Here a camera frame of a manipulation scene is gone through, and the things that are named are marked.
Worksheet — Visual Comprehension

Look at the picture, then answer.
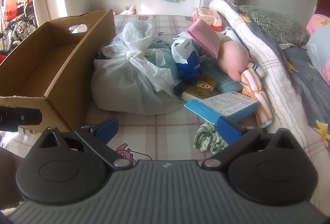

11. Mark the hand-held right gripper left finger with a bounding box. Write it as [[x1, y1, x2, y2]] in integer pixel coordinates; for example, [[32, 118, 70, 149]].
[[39, 116, 131, 170]]

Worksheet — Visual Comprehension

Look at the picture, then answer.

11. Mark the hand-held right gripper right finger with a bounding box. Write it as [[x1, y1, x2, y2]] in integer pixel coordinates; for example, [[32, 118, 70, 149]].
[[201, 116, 297, 169]]

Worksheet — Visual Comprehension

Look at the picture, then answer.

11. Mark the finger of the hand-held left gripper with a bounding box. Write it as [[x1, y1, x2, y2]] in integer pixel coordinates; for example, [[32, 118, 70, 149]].
[[0, 105, 43, 132]]

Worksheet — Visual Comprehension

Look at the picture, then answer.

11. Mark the blue white paper box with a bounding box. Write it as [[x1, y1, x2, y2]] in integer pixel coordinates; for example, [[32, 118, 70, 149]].
[[184, 92, 259, 125]]

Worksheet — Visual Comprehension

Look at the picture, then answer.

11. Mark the teal checkered cloth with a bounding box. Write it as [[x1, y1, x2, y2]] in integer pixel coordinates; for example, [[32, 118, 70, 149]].
[[204, 56, 244, 94]]

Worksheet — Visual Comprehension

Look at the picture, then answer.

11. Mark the orange striped towel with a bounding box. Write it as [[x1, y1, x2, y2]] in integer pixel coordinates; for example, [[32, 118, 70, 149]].
[[240, 68, 273, 129]]

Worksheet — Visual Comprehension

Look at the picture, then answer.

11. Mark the pink plush toy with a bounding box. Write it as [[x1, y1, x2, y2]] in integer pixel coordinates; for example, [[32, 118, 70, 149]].
[[217, 34, 266, 83]]

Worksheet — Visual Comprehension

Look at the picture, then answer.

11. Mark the brown cardboard box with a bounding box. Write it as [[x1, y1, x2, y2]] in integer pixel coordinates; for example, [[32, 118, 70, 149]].
[[0, 9, 116, 133]]

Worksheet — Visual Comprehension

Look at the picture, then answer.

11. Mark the blue white wet wipes pack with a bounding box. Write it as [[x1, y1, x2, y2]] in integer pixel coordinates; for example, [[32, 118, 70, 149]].
[[171, 32, 203, 83]]

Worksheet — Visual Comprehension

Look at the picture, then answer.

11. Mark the pink sponge cloth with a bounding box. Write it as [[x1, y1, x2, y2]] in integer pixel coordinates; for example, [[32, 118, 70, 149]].
[[186, 19, 221, 58]]

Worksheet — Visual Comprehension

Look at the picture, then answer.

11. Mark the green scrunchie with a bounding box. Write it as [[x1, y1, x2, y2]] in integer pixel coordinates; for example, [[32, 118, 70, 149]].
[[194, 121, 229, 153]]

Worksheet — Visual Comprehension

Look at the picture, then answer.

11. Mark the checkered printed bed sheet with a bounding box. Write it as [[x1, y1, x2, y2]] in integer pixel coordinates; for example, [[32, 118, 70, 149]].
[[0, 14, 261, 165]]

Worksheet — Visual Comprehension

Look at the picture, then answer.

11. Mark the white blanket with coloured stitching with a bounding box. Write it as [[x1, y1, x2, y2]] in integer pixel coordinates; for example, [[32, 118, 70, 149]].
[[209, 0, 330, 163]]

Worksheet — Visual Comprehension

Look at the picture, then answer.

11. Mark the grey printed quilt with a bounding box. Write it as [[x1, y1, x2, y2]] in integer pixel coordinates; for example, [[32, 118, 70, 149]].
[[227, 2, 330, 160]]

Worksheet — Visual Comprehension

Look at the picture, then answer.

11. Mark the red plastic bag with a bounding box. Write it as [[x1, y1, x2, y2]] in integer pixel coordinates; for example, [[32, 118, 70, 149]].
[[4, 0, 18, 22]]

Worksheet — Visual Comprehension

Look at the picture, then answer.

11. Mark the green floral pillow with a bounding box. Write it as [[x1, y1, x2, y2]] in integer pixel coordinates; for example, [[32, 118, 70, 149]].
[[237, 5, 311, 46]]

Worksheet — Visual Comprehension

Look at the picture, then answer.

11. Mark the red white wipes packet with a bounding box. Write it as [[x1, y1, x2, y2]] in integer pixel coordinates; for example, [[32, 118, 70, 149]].
[[192, 7, 225, 32]]

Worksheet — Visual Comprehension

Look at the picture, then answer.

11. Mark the small white plastic bag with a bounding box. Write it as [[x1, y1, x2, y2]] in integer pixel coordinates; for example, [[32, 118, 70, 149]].
[[119, 5, 136, 15]]

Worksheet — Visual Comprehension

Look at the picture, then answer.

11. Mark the light blue pillow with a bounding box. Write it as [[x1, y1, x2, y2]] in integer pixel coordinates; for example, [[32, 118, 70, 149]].
[[307, 24, 330, 75]]

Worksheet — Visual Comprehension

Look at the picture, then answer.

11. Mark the pink pillow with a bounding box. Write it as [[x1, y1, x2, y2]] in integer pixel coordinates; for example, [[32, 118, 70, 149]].
[[305, 14, 330, 36]]

